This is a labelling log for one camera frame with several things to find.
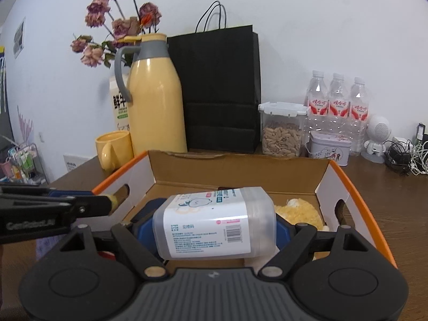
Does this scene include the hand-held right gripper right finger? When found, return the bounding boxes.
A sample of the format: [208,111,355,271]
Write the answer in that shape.
[259,217,370,278]

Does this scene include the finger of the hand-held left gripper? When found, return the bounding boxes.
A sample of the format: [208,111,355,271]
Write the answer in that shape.
[0,183,96,198]
[0,194,113,219]

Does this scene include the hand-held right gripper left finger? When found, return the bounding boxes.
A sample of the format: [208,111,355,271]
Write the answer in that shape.
[58,199,167,279]

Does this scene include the purple cloth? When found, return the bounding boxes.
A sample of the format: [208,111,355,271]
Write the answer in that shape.
[34,236,66,262]

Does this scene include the clear plastic jar white label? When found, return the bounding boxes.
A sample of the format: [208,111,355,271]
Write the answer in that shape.
[152,186,277,260]

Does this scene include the red cardboard box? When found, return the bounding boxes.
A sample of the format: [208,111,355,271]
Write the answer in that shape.
[91,150,399,270]

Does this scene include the yellow fluffy cloth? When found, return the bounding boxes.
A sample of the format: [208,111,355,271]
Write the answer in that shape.
[273,199,330,231]

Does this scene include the yellow mug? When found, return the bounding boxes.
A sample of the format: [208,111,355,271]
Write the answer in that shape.
[95,130,134,172]

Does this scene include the grey tin box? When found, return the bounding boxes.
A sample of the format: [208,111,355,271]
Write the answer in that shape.
[305,131,352,167]

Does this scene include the clear container of seeds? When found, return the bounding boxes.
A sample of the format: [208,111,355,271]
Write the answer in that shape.
[258,102,309,158]

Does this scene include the white milk carton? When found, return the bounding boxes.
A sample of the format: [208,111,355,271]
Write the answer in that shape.
[110,65,132,132]

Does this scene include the dark grey board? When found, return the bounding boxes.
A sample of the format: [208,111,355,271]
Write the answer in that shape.
[0,45,16,151]

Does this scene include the yellow thermos jug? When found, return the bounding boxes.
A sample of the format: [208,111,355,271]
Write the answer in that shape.
[114,33,188,158]

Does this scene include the white robot-shaped speaker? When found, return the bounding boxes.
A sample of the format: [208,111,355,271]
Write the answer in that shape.
[361,115,390,164]

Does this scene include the black paper bag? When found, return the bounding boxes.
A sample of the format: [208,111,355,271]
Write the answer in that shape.
[166,1,261,154]

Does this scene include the dried pink flower bouquet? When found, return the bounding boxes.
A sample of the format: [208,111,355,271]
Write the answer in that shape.
[70,0,163,69]

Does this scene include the white wall socket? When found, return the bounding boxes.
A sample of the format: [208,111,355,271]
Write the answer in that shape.
[63,154,91,173]

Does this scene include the wire storage rack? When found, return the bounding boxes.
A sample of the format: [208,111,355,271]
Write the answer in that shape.
[0,135,47,185]

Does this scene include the purple wall decal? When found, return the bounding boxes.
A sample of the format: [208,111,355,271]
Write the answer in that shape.
[17,105,36,144]

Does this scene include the tangle of charging cables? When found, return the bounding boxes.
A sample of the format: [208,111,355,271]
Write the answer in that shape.
[383,137,428,177]

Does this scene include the wall poster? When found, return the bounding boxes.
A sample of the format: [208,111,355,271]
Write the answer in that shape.
[13,17,26,57]

